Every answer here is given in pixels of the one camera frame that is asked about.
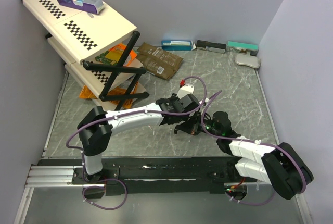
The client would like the blue white box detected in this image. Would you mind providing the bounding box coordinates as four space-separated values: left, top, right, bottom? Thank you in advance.
161 40 196 51

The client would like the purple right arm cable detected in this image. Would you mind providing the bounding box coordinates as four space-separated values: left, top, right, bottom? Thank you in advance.
200 90 308 195

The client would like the orange snack packet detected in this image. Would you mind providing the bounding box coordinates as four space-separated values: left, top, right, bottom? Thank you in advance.
108 42 138 66

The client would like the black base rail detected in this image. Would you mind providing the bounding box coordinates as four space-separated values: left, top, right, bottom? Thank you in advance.
37 156 256 196

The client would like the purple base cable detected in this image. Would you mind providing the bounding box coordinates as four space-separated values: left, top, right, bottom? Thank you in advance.
82 178 128 210
225 190 276 206

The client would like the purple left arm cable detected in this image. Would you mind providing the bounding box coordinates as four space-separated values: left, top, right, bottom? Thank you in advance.
65 76 208 151

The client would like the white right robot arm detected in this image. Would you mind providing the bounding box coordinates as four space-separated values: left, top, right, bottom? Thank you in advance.
174 111 314 200

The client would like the purple silver carton box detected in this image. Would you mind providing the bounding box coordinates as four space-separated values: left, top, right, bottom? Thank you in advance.
57 0 105 15

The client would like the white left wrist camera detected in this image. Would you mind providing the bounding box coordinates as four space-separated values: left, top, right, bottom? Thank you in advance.
176 80 195 99

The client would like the grey silver pouch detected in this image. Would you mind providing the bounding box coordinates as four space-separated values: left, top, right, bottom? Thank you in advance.
234 54 261 69

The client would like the brown coffee bag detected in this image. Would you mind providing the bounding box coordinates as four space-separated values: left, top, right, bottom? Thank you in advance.
137 43 183 80

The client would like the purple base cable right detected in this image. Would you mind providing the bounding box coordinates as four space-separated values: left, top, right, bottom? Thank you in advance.
225 190 276 206

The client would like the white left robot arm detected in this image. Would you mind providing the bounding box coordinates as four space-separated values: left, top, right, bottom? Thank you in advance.
78 93 202 183

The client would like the cream folding shelf rack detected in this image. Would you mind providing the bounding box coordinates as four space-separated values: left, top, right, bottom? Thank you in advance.
21 0 149 110

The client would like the teal white box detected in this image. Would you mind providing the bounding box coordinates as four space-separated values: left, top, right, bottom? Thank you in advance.
226 41 259 56

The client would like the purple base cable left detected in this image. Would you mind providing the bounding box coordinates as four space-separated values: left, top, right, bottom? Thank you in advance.
82 178 128 210

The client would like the green yellow box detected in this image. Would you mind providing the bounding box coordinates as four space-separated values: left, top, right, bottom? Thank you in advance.
95 51 117 65

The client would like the orange packet lower shelf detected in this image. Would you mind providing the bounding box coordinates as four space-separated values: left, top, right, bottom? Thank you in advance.
79 85 134 109

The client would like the black long box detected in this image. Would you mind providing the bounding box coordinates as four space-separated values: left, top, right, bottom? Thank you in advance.
196 40 227 54

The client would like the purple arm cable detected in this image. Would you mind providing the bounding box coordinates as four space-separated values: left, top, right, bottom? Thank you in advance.
200 90 308 195
65 76 208 151

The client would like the aluminium frame rail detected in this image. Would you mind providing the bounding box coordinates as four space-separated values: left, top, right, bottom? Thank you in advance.
24 164 79 188

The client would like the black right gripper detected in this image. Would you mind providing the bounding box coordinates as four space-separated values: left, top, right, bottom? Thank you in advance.
177 111 221 138

